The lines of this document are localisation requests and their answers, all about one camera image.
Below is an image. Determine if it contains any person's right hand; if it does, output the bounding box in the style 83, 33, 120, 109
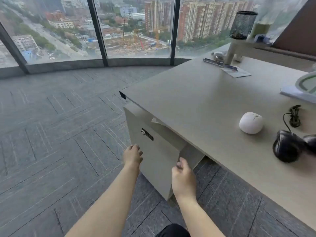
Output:
171, 157, 197, 199

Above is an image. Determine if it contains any person's left hand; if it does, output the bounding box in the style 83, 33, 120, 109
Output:
123, 144, 144, 168

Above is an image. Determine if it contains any beige cabinet door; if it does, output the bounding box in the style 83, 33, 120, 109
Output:
123, 103, 187, 201

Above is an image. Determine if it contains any person's right forearm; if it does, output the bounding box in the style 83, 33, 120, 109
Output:
176, 195, 225, 237

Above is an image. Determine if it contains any person's left forearm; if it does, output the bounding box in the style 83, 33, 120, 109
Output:
65, 165, 141, 237

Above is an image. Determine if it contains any white paper scrap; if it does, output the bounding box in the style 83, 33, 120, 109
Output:
151, 117, 168, 126

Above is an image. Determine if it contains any person's black clothing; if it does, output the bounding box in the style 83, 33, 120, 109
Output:
155, 224, 191, 237

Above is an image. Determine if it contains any white round humidifier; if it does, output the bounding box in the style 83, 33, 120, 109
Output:
239, 112, 263, 134

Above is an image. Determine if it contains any grey window ledge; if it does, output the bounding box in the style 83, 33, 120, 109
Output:
0, 57, 193, 80

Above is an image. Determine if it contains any black hair dryer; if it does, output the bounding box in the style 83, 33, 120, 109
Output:
273, 130, 316, 163

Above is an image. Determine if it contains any blue and white packet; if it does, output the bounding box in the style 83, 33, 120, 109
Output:
220, 66, 252, 78

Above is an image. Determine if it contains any white paper sheet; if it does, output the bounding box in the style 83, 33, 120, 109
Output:
280, 85, 316, 104

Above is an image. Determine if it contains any white desk shelf riser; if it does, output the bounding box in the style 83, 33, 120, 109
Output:
223, 37, 316, 72

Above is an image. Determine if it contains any black mesh pen holder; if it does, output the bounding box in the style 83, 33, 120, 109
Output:
229, 11, 258, 40

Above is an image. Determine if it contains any clear bottle with green liquid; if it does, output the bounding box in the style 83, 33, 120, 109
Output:
249, 0, 279, 39

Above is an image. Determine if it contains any brown partition panel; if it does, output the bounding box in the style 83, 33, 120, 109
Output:
273, 0, 316, 56

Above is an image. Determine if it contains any black coiled cable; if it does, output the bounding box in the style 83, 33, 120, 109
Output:
283, 105, 302, 132

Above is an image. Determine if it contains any dark window frame post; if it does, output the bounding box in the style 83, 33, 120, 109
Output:
0, 22, 29, 74
86, 0, 108, 67
170, 0, 182, 66

